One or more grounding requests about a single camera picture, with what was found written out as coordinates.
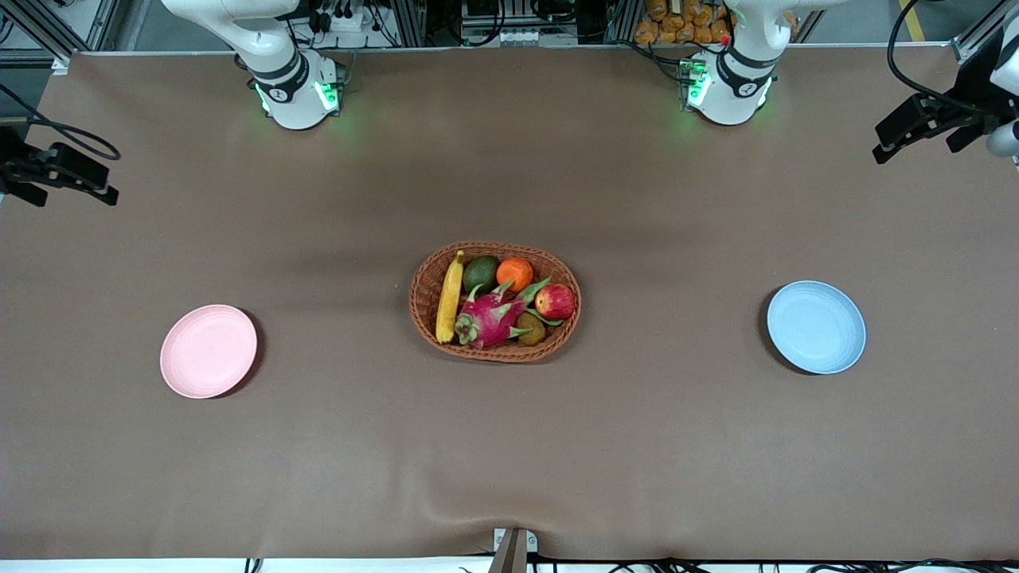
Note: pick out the white power strip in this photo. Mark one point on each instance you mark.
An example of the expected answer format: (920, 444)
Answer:
(346, 20)

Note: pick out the green avocado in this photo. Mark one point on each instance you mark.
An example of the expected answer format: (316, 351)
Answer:
(480, 274)

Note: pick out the brown wicker basket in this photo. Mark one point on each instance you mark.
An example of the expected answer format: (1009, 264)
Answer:
(426, 298)

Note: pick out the orange fruit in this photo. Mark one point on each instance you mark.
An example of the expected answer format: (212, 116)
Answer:
(515, 274)

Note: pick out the yellow banana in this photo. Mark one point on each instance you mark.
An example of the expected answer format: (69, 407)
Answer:
(450, 298)

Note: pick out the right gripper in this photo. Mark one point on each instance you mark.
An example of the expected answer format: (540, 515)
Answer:
(17, 169)

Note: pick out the bag of orange snacks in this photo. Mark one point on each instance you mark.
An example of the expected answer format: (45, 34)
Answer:
(677, 24)

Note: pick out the blue plate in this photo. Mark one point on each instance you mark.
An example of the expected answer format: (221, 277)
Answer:
(816, 327)

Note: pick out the metal camera bracket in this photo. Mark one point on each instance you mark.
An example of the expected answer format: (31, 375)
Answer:
(513, 549)

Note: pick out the pink dragon fruit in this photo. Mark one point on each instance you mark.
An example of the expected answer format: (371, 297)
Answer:
(489, 318)

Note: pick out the brown kiwi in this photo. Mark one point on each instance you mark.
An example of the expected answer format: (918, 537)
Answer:
(532, 330)

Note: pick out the pink plate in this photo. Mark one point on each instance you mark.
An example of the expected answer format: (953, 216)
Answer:
(208, 352)

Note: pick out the red apple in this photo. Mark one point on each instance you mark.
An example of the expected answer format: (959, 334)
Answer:
(556, 302)

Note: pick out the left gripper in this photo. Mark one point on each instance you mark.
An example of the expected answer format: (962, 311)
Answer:
(953, 112)

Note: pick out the brown table cloth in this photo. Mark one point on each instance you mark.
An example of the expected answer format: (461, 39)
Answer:
(509, 446)

